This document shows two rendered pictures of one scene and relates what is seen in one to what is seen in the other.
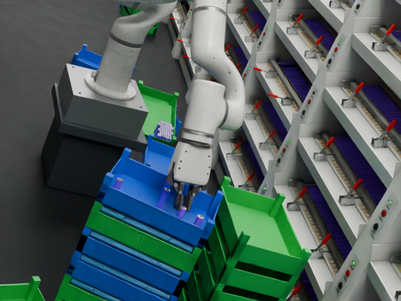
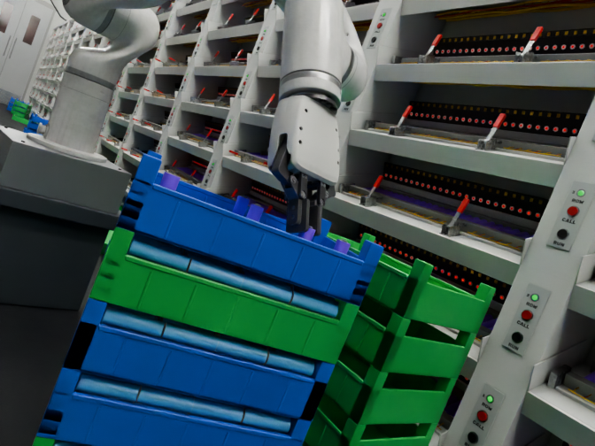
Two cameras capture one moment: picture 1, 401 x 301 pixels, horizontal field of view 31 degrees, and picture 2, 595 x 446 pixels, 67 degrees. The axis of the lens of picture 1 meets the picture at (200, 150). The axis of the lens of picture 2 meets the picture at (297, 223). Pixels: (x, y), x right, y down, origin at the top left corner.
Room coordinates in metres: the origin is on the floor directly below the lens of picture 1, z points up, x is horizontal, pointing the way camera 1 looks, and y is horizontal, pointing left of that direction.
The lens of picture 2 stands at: (1.13, 0.17, 0.50)
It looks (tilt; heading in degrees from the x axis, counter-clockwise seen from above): 3 degrees down; 341
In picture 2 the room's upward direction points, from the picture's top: 22 degrees clockwise
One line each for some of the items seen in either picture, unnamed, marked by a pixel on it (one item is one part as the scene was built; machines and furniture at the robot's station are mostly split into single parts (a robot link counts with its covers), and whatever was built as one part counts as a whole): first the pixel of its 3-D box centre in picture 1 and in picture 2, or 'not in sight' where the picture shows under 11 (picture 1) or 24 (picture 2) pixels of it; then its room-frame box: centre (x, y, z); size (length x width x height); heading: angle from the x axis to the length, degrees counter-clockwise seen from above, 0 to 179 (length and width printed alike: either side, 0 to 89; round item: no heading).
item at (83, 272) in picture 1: (130, 266); (182, 384); (1.72, 0.04, 0.20); 0.30 x 0.20 x 0.08; 90
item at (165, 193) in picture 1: (163, 198); (250, 226); (1.71, 0.04, 0.44); 0.02 x 0.02 x 0.06
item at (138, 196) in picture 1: (162, 196); (247, 222); (1.72, 0.04, 0.44); 0.30 x 0.20 x 0.08; 90
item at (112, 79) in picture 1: (117, 64); (78, 116); (2.43, 0.39, 0.48); 0.19 x 0.19 x 0.18
